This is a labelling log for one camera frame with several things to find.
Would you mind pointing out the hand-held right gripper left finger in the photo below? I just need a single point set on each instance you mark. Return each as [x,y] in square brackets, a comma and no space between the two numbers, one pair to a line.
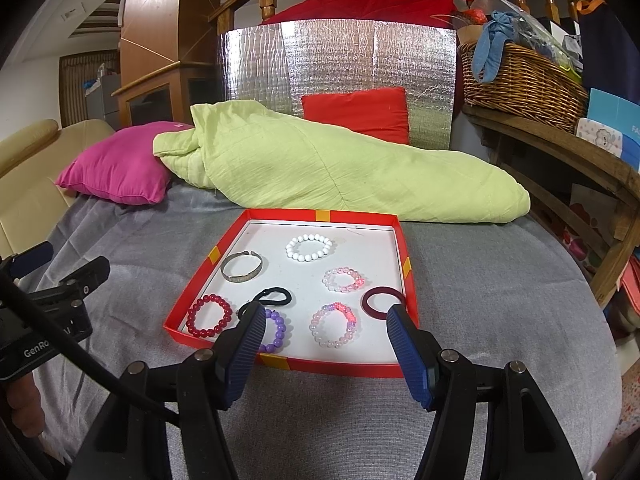
[245,355]

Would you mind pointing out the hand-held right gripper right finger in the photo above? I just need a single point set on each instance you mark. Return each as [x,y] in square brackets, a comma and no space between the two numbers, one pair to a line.
[410,355]

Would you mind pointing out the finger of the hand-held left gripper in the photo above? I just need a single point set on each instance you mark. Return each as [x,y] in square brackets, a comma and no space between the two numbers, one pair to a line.
[32,257]
[90,272]

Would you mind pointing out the dark red bangle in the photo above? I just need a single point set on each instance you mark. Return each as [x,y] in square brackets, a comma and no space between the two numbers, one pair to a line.
[364,305]

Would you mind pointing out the silver metal bangle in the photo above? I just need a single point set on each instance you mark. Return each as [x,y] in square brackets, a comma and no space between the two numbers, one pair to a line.
[240,278]

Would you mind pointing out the red cardboard box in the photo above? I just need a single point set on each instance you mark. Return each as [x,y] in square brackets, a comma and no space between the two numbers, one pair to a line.
[300,280]

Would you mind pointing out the person's left hand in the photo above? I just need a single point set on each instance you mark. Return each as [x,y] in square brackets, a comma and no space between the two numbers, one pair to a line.
[20,402]

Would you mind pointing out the beige sofa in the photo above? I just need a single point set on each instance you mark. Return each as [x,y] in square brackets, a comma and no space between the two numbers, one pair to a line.
[30,195]

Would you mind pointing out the grey blanket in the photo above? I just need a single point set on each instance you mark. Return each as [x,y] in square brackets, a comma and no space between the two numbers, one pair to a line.
[500,310]

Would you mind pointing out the magenta pillow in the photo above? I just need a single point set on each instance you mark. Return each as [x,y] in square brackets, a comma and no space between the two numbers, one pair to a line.
[115,165]

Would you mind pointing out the light green quilt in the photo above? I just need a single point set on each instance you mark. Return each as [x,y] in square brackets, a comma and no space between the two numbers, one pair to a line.
[325,170]

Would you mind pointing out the red cushion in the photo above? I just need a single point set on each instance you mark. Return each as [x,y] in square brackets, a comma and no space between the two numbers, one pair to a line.
[360,115]

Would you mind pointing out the curved wooden shelf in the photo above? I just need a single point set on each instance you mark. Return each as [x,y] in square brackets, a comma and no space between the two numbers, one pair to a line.
[550,145]

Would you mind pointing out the wooden cabinet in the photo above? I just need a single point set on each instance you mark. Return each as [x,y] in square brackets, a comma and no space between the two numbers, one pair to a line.
[155,10]

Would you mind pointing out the white printed tissue box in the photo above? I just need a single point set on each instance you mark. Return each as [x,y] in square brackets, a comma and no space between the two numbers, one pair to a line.
[600,137]

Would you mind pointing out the wicker basket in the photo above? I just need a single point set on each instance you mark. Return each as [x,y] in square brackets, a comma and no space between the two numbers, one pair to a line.
[525,85]

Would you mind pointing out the silver foil board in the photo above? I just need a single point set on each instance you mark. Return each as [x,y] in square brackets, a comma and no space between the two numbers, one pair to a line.
[340,55]

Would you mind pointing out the blue cloth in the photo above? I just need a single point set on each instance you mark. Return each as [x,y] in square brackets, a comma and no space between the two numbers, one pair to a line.
[487,50]

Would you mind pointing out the light blue box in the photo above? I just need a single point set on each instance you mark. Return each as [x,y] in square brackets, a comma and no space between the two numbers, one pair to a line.
[615,110]

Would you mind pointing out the clear plastic bag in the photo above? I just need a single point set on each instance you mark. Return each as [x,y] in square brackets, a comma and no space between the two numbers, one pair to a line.
[540,30]

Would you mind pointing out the red blanket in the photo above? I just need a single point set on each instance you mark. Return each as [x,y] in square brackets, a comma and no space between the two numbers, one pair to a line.
[380,0]

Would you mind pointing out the dark navy bag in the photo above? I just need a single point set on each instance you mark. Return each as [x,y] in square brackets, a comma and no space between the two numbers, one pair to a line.
[605,50]

